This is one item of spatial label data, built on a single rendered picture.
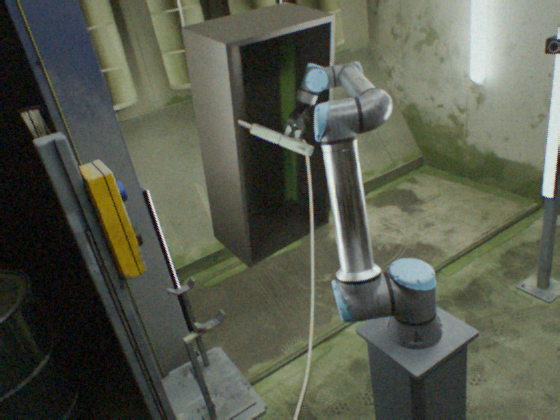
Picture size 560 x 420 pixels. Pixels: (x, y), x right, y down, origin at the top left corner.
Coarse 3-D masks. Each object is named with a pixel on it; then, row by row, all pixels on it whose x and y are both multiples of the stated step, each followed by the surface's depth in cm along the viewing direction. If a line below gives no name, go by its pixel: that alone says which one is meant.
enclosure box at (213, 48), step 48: (192, 48) 208; (240, 48) 232; (288, 48) 250; (192, 96) 226; (240, 96) 245; (288, 96) 266; (240, 144) 213; (240, 192) 228; (288, 192) 304; (240, 240) 251; (288, 240) 274
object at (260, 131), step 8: (240, 120) 223; (248, 128) 221; (256, 128) 219; (264, 128) 218; (264, 136) 218; (272, 136) 217; (280, 136) 216; (280, 144) 216; (288, 144) 215; (296, 144) 214; (304, 144) 213; (304, 152) 213
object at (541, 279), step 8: (552, 200) 242; (544, 208) 248; (552, 208) 244; (544, 216) 250; (552, 216) 246; (544, 224) 252; (552, 224) 249; (544, 232) 253; (552, 232) 251; (544, 240) 255; (552, 240) 254; (544, 248) 257; (552, 248) 257; (544, 256) 259; (552, 256) 260; (544, 264) 261; (544, 272) 263; (544, 280) 265; (544, 288) 267
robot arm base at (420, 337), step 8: (392, 320) 167; (400, 320) 162; (432, 320) 161; (440, 320) 168; (392, 328) 167; (400, 328) 163; (408, 328) 161; (416, 328) 160; (424, 328) 160; (432, 328) 161; (440, 328) 164; (392, 336) 167; (400, 336) 163; (408, 336) 162; (416, 336) 161; (424, 336) 160; (432, 336) 161; (440, 336) 163; (400, 344) 164; (408, 344) 162; (416, 344) 161; (424, 344) 161; (432, 344) 162
